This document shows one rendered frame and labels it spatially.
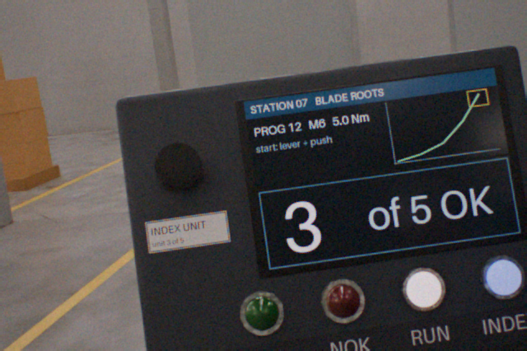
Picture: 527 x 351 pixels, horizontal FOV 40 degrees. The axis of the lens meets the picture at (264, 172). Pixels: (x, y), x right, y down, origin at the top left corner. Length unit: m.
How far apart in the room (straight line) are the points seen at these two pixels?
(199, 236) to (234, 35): 7.78
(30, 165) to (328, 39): 3.64
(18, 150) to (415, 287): 8.22
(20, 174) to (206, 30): 2.65
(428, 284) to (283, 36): 7.68
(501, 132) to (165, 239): 0.22
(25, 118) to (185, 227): 8.21
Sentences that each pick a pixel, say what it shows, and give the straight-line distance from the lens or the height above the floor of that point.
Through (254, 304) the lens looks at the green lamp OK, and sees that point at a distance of 0.44.
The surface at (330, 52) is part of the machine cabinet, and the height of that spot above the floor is 1.08.
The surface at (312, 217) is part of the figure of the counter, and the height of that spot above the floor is 1.17.
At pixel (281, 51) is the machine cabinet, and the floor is 1.16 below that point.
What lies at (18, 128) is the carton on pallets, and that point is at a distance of 8.60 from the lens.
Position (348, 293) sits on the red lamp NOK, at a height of 1.12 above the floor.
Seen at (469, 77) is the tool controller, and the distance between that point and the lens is 0.48.
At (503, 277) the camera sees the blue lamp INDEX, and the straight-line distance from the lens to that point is 0.47.
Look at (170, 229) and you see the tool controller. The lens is 0.45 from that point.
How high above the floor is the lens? 1.28
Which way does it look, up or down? 10 degrees down
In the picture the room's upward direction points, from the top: 7 degrees counter-clockwise
